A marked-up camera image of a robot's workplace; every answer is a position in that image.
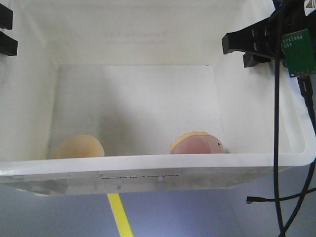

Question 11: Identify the black cable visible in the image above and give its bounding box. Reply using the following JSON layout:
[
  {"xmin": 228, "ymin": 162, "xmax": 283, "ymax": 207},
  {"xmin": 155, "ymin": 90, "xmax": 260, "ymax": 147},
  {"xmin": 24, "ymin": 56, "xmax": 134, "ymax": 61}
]
[
  {"xmin": 246, "ymin": 74, "xmax": 316, "ymax": 237},
  {"xmin": 273, "ymin": 7, "xmax": 287, "ymax": 237}
]

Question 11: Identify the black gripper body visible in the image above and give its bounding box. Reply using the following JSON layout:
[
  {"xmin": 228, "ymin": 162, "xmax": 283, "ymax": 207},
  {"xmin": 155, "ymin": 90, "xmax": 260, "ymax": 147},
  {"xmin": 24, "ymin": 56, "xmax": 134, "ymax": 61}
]
[{"xmin": 268, "ymin": 0, "xmax": 316, "ymax": 55}]

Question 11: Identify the white plastic tote box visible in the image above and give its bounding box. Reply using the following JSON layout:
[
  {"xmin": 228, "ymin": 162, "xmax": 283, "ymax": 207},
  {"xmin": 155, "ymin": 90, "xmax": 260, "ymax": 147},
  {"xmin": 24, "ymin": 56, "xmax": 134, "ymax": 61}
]
[{"xmin": 0, "ymin": 0, "xmax": 316, "ymax": 197}]

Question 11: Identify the yellow plush ball toy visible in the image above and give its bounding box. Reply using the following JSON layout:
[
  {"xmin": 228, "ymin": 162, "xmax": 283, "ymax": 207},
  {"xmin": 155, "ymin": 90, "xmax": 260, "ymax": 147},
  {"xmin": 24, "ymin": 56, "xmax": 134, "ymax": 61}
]
[{"xmin": 54, "ymin": 135, "xmax": 105, "ymax": 159}]

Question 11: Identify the green circuit board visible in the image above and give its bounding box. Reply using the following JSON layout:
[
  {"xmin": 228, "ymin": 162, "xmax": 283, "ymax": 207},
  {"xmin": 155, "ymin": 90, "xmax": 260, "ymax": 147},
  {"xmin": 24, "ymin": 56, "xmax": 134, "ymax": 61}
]
[{"xmin": 281, "ymin": 29, "xmax": 316, "ymax": 78}]

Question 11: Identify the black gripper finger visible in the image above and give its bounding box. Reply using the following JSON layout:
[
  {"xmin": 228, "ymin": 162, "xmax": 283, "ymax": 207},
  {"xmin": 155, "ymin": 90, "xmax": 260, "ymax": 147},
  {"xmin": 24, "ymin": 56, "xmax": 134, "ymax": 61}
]
[
  {"xmin": 0, "ymin": 4, "xmax": 13, "ymax": 30},
  {"xmin": 222, "ymin": 18, "xmax": 277, "ymax": 55},
  {"xmin": 243, "ymin": 52, "xmax": 271, "ymax": 68},
  {"xmin": 0, "ymin": 32, "xmax": 18, "ymax": 56}
]

